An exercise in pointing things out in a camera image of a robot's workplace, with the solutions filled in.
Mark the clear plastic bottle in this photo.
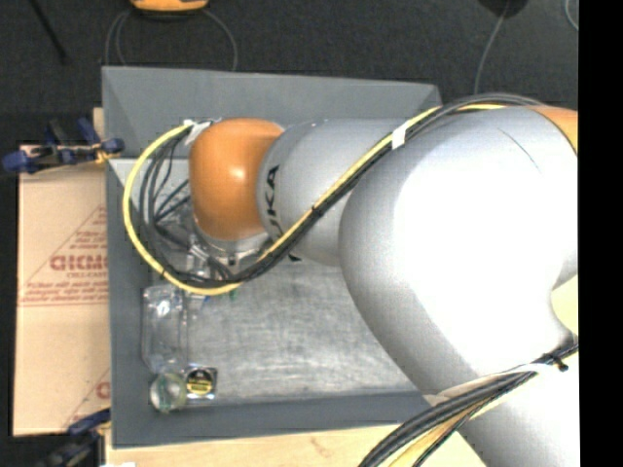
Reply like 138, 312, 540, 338
140, 283, 192, 414

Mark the grey metal bin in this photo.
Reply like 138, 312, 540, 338
100, 65, 445, 448

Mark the black and yellow packet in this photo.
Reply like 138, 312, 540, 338
183, 366, 219, 402

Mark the brown cardboard board red print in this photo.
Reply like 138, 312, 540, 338
12, 156, 113, 438

